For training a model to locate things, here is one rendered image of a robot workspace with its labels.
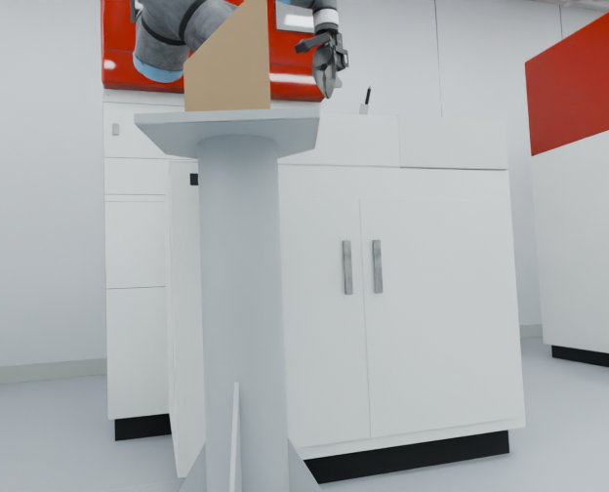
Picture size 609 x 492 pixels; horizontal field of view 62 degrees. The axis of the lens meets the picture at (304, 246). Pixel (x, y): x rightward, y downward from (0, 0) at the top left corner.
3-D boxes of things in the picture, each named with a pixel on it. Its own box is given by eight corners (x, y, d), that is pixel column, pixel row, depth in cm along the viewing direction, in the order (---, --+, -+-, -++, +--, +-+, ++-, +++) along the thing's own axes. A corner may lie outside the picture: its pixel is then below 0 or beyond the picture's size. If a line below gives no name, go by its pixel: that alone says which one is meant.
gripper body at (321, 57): (349, 69, 152) (346, 29, 153) (331, 61, 146) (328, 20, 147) (330, 77, 157) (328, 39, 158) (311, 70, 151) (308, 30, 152)
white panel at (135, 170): (104, 202, 178) (102, 91, 181) (325, 203, 202) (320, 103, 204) (103, 201, 175) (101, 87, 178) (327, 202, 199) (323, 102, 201)
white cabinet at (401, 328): (169, 437, 176) (163, 202, 181) (418, 406, 204) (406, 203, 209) (178, 518, 115) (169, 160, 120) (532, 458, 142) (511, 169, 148)
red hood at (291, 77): (115, 142, 245) (113, 20, 249) (280, 147, 269) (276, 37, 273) (101, 82, 173) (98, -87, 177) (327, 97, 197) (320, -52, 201)
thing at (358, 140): (191, 169, 132) (190, 116, 133) (385, 174, 148) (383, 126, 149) (194, 161, 124) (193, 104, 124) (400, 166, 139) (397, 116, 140)
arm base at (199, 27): (255, 4, 97) (216, -31, 97) (202, 62, 98) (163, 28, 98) (262, 36, 112) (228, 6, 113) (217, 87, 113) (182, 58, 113)
